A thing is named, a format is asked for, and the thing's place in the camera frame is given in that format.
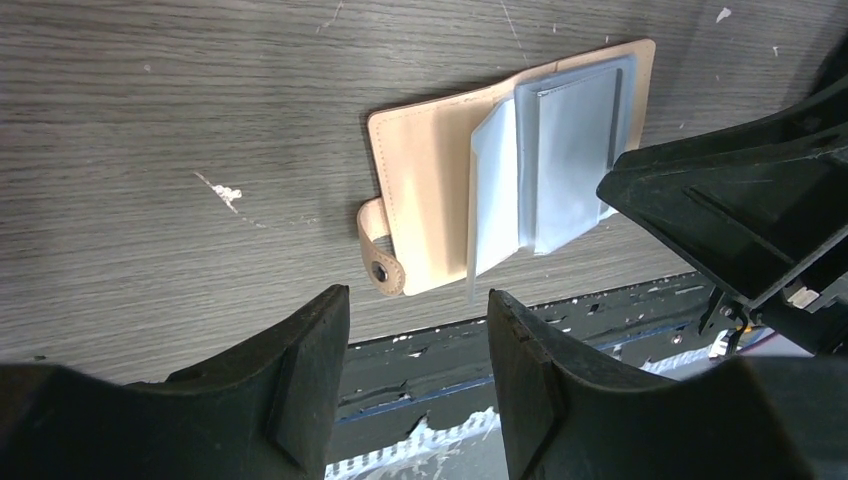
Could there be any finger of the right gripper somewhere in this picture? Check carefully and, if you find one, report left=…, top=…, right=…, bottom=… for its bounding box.
left=597, top=80, right=847, bottom=308

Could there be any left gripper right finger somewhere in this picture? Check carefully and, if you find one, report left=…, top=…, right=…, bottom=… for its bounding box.
left=487, top=290, right=815, bottom=479

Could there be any beige leather card holder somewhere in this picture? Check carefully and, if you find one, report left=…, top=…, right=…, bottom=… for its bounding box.
left=357, top=39, right=656, bottom=296

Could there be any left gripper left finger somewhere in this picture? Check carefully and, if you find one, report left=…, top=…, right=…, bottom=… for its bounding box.
left=1, top=285, right=350, bottom=479

